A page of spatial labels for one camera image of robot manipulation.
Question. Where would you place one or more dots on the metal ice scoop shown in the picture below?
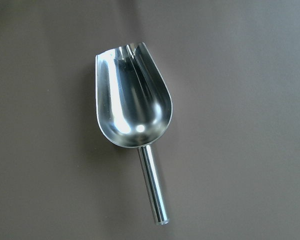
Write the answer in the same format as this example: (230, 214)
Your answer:
(134, 109)

